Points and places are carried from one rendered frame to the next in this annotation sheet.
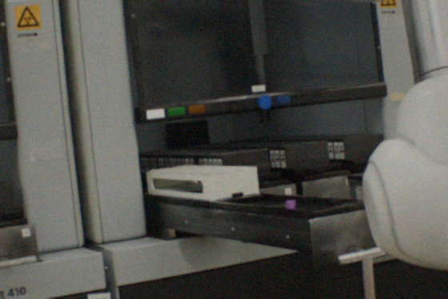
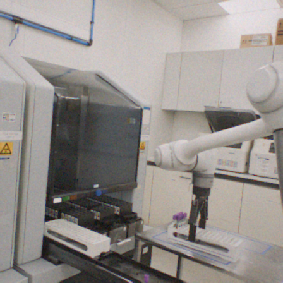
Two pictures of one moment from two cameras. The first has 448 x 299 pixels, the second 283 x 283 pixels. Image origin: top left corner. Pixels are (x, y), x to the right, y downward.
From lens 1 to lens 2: 85 cm
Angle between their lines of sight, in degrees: 25
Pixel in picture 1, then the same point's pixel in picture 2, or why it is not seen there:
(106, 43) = (40, 164)
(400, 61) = (141, 172)
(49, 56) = (13, 170)
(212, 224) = (93, 271)
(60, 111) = (14, 199)
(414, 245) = not seen: outside the picture
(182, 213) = (70, 257)
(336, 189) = (120, 232)
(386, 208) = not seen: outside the picture
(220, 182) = (96, 248)
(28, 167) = not seen: outside the picture
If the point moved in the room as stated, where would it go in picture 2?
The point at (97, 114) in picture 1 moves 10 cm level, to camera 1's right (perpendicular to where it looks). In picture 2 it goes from (30, 199) to (55, 199)
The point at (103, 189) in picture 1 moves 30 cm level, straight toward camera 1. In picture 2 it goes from (26, 237) to (54, 272)
